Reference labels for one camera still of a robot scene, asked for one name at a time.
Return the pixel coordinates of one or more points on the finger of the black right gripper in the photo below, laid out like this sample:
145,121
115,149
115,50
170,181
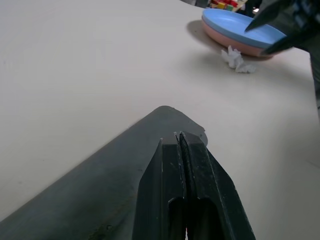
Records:
268,12
295,40

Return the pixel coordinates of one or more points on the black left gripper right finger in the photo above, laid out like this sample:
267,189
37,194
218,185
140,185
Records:
215,200

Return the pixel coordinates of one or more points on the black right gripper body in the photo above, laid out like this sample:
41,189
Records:
307,12

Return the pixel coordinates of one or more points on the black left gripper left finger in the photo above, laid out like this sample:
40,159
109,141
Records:
160,200

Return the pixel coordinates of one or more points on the blue plate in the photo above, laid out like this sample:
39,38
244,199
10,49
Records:
225,22

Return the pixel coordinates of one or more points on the colourful toy blocks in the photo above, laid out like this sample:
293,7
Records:
225,5

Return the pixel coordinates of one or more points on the pink plate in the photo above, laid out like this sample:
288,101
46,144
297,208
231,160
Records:
217,35

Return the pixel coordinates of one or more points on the crumpled white tissue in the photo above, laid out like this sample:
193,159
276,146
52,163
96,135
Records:
236,58

